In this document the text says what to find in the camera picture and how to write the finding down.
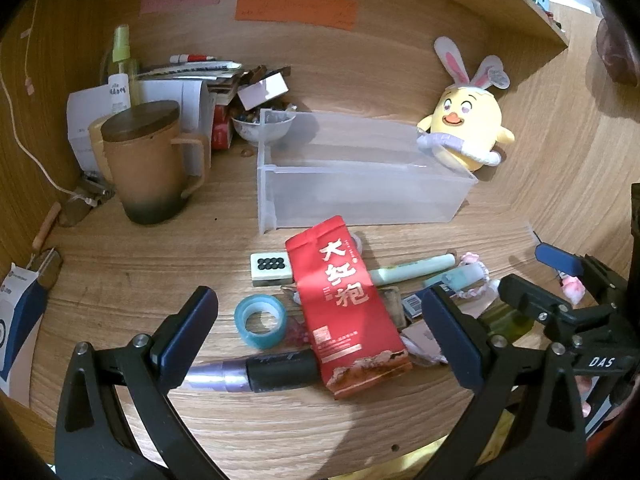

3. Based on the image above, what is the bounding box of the dark green glass bottle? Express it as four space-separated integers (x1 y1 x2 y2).
477 304 534 344

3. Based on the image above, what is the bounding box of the pink braided bracelet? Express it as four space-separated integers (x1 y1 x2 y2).
451 251 494 302

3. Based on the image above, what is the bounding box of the small blue barcode box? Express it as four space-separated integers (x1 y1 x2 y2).
401 294 423 320

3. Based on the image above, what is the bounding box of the light green pen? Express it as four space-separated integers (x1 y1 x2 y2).
369 252 456 286

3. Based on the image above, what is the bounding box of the red tea packet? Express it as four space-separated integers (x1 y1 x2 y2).
285 216 412 399

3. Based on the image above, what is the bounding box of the blue tape roll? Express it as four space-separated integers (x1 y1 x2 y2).
234 295 288 350

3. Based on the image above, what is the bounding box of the black purple tube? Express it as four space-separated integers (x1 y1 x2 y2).
182 349 321 393

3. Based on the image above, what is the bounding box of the mahjong tile eraser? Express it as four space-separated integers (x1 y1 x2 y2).
250 252 293 286

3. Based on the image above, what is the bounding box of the mint green small tube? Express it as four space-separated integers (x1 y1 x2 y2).
423 261 488 292

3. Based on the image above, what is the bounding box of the blue white carton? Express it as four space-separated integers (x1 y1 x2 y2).
1 263 47 408

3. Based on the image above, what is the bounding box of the yellow chick bunny plush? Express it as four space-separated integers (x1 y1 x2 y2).
416 36 514 172

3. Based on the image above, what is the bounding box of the pink foil wrapper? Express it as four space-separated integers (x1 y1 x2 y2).
281 318 310 348

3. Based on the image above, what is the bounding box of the clear plastic storage bin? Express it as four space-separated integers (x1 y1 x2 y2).
257 112 477 233

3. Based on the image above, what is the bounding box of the brown mug with lid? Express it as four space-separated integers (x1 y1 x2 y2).
100 119 210 226

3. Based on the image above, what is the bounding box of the red small box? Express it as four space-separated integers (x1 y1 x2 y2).
212 105 233 151

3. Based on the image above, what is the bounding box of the white bowl of trinkets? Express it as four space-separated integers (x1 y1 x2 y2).
232 108 297 145

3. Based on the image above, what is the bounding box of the green spray bottle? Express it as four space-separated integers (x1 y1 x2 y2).
107 24 137 114

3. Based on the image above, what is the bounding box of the small white cardboard box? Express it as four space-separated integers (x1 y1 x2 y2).
238 73 288 110

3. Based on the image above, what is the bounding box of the stack of books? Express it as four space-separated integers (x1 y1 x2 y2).
134 58 292 106

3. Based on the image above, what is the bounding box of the red white marker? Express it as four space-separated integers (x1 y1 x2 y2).
169 54 216 64

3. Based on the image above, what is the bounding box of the orange paper note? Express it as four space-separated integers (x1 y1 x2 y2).
234 0 358 30

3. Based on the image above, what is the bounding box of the white cable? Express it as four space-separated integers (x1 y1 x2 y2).
0 0 99 206

